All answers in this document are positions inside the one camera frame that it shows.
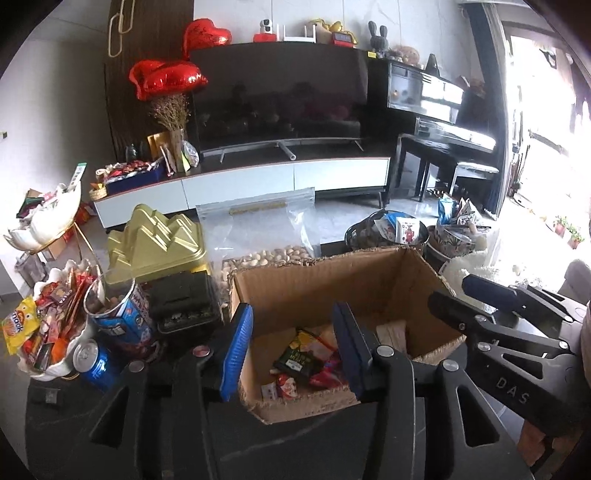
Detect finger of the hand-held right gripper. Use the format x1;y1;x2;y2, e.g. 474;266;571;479
462;274;571;324
427;290;568;356

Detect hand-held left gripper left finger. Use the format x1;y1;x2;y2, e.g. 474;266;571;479
74;304;254;480

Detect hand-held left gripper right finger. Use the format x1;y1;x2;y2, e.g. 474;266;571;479
333;302;532;480

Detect red snack packet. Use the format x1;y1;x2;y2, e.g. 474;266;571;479
309;355;347;388

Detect green chip packet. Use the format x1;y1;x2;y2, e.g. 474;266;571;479
272;330;338;384

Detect brown cardboard box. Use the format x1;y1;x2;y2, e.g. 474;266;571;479
228;246;467;424

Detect black bowl of snacks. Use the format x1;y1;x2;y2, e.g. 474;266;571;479
345;210;430;252

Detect white bowl of snacks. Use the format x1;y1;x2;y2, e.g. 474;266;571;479
2;261;100;381

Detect blue tray of snacks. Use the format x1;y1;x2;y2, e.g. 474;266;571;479
105;161;167;195

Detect person's right hand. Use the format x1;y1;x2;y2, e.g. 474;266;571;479
519;418;580;467

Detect white plush toy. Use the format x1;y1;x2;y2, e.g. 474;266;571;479
443;235;522;296

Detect patterned bowl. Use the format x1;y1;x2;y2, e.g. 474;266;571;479
434;224;490;259

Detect black plastic tray container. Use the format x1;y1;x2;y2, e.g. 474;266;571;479
148;272;222;333

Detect blue foil packet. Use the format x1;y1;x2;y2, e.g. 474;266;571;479
438;194;458;224

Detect potted plants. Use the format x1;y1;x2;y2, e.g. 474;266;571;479
551;215;585;250

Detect piano bench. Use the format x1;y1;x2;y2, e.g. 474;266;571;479
450;161;502;199

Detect blue cookie canister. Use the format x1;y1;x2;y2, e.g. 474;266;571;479
85;272;158;358

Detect clear zip bag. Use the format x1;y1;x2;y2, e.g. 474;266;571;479
196;188;321;315

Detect gold mountain-shaped box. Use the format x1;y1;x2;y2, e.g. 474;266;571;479
107;204;211;282

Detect blue soda can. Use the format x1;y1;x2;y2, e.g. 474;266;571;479
73;339;121;393

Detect white television cabinet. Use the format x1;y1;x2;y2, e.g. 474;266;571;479
92;157;393;229

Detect black piano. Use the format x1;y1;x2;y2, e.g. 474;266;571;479
369;58;502;204

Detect glass vase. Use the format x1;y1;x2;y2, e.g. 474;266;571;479
168;129;190;174

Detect yellow snack packet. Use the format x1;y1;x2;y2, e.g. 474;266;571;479
1;296;41;356

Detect white swan-shaped tray stand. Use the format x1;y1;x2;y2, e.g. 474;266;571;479
4;181;83;254

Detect dried flower bouquet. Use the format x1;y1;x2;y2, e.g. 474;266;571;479
150;95;192;134

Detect black television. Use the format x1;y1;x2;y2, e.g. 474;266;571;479
189;41;375;158

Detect black rabbit figurine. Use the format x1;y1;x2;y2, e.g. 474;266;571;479
368;21;391;51

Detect red heart balloon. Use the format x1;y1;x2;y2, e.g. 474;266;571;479
182;18;232;58
129;60;208;101

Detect gold ornament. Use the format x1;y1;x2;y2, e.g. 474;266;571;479
309;18;356;47

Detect white router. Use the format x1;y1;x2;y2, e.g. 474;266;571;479
277;25;319;44

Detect white security camera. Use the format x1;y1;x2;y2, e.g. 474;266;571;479
253;18;278;43

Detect gold door handle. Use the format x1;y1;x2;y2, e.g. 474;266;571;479
107;0;134;58

